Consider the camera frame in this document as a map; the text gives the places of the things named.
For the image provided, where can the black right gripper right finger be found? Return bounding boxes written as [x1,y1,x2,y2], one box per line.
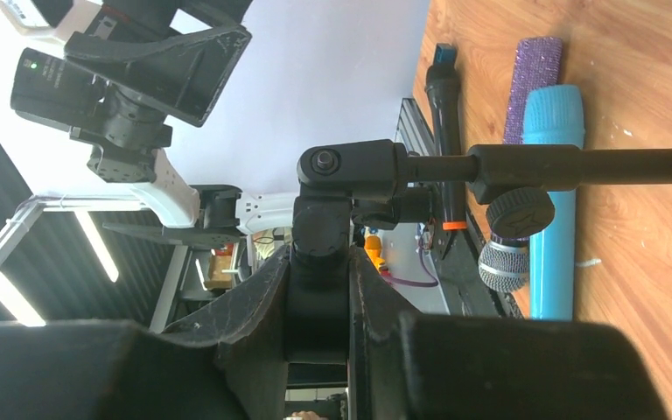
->
[348,248,668,419]

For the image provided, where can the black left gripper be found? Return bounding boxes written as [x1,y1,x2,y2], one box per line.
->
[10,24,251,184]

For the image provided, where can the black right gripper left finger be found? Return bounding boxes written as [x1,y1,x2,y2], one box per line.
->
[0,248,290,419]

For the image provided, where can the black tripod clip stand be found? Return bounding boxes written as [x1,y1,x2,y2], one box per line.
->
[284,140,672,364]

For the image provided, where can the blue toy microphone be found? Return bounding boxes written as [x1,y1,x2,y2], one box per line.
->
[522,84,585,321]

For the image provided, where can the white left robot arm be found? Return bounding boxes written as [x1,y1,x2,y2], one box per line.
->
[0,1,295,246]

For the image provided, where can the purple glitter microphone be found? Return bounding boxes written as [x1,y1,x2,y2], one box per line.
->
[478,37,564,293]

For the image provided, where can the black microphone orange ring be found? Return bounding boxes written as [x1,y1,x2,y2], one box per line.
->
[424,43,468,233]

